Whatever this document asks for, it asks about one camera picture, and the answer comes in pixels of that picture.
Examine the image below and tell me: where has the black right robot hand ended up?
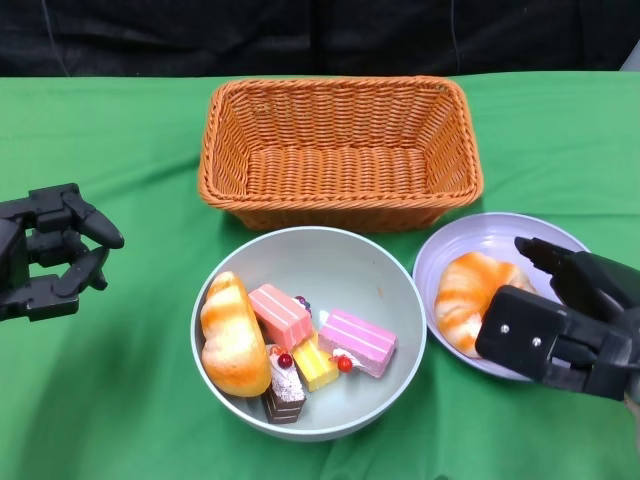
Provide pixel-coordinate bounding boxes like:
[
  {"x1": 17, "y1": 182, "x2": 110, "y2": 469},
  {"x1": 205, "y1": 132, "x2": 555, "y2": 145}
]
[{"x1": 474, "y1": 235, "x2": 640, "y2": 401}]

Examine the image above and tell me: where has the green tablecloth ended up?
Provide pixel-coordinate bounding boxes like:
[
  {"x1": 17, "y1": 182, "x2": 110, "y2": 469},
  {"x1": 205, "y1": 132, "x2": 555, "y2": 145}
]
[{"x1": 0, "y1": 73, "x2": 640, "y2": 480}]

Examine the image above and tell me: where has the striped orange white ring bread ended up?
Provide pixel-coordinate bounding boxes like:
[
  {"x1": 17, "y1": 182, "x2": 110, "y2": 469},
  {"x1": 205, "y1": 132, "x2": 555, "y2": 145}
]
[{"x1": 433, "y1": 252, "x2": 539, "y2": 359}]

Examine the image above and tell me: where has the black backdrop curtain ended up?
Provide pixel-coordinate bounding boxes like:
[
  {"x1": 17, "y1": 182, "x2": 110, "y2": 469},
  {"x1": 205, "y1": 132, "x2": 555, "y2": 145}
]
[{"x1": 0, "y1": 0, "x2": 640, "y2": 80}]

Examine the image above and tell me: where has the magenta pink layered cake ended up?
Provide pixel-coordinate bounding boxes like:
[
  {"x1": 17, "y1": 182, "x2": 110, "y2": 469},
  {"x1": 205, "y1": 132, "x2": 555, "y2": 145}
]
[{"x1": 318, "y1": 308, "x2": 399, "y2": 379}]

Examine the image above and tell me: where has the orange wicker basket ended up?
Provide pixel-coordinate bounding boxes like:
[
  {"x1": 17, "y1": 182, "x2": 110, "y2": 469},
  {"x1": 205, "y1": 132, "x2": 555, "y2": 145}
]
[{"x1": 198, "y1": 75, "x2": 484, "y2": 234}]

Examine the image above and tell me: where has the chocolate layered cake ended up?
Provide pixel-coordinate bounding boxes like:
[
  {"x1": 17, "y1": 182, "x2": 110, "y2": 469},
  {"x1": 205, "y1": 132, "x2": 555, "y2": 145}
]
[{"x1": 263, "y1": 343, "x2": 307, "y2": 425}]

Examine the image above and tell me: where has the lavender round plate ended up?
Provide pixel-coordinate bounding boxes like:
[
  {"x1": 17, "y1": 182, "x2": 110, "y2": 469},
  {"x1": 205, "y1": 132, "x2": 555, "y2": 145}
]
[{"x1": 412, "y1": 212, "x2": 601, "y2": 384}]

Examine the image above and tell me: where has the plain orange ring bread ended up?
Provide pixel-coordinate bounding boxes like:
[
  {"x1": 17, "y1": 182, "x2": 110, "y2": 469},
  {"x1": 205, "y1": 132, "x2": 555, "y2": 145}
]
[{"x1": 199, "y1": 271, "x2": 274, "y2": 399}]

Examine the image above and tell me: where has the pale grey-green bowl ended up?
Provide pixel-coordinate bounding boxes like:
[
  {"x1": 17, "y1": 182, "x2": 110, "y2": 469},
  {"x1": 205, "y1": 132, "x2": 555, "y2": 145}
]
[{"x1": 189, "y1": 225, "x2": 429, "y2": 444}]

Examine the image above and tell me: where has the thin white hanging cable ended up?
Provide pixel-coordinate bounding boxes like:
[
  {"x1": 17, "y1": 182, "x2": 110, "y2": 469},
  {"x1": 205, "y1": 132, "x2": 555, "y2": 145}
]
[{"x1": 448, "y1": 0, "x2": 462, "y2": 77}]

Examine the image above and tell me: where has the yellow layered cake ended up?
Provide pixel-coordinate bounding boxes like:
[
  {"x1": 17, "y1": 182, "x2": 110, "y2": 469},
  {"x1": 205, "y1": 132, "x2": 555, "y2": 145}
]
[{"x1": 292, "y1": 334, "x2": 341, "y2": 394}]

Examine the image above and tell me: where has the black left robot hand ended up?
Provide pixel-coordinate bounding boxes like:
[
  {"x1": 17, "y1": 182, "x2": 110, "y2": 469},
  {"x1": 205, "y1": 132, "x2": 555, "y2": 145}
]
[{"x1": 0, "y1": 182, "x2": 126, "y2": 324}]

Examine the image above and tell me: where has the salmon pink layered cake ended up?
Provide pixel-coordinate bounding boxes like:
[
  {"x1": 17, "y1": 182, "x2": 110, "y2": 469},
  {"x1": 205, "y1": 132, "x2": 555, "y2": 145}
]
[{"x1": 248, "y1": 283, "x2": 312, "y2": 351}]

